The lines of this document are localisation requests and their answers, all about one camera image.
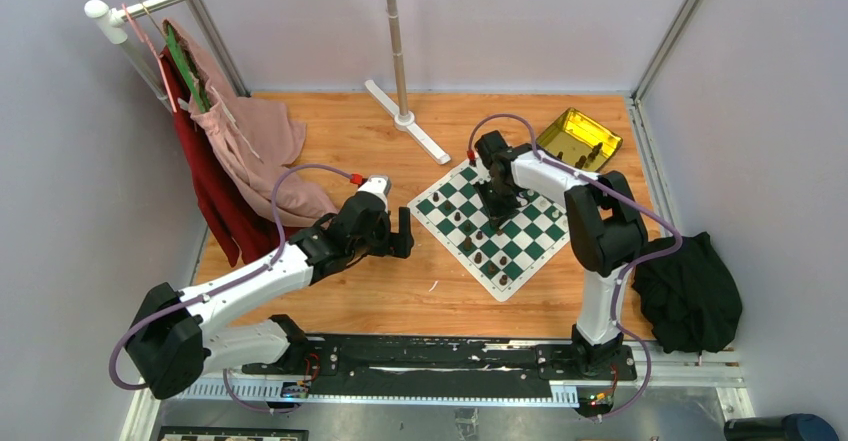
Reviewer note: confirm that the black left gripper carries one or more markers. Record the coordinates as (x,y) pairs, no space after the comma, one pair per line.
(399,243)

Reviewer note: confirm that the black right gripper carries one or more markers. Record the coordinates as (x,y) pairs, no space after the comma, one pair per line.
(497,213)

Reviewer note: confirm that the yellow tin box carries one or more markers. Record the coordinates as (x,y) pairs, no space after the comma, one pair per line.
(580,141)

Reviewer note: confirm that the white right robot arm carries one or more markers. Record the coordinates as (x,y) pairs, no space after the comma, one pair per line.
(606,232)

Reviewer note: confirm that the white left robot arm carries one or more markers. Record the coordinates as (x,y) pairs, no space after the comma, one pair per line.
(177,336)

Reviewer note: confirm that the green white chess mat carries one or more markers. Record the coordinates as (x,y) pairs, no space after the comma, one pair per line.
(528,240)

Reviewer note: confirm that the white clothes rack stand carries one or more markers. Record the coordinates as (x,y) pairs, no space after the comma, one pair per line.
(398,109)

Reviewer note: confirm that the red cloth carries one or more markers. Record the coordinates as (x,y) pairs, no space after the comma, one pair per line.
(242,234)

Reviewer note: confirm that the pink cloth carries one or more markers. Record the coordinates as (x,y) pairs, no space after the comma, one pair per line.
(255,142)

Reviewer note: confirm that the black cloth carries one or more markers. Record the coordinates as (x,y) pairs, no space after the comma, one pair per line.
(690,298)

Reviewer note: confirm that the green hanger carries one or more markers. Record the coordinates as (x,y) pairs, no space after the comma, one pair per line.
(186,67)

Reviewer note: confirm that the white rack bar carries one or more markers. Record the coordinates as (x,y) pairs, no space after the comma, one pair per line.
(111,21)

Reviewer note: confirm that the dark blue cylinder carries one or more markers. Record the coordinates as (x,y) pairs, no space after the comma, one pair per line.
(791,427)

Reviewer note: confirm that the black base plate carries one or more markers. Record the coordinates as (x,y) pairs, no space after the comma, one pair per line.
(441,367)

